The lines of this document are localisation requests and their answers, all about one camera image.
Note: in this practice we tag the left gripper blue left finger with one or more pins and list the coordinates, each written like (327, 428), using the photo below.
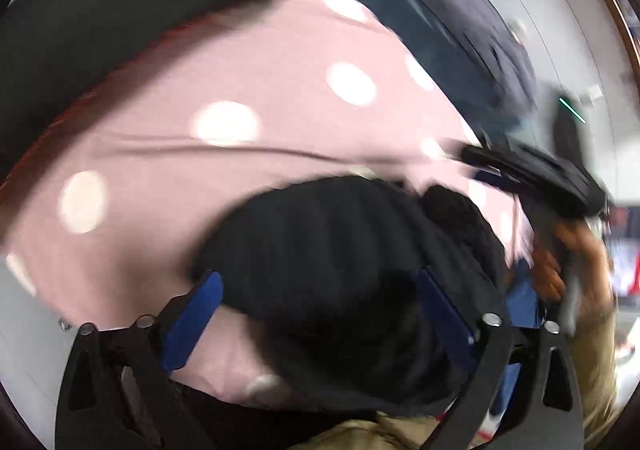
(184, 320)

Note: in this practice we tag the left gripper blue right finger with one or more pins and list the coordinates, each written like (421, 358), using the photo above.
(447, 323)

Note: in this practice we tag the black quilted jacket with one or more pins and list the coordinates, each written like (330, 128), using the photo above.
(325, 270)

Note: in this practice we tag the beige right sleeve forearm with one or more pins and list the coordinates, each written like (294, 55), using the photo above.
(592, 349)

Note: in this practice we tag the person's right hand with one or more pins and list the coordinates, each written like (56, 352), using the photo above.
(574, 252)

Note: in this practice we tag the pink polka dot bedsheet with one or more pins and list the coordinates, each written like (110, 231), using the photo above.
(130, 128)

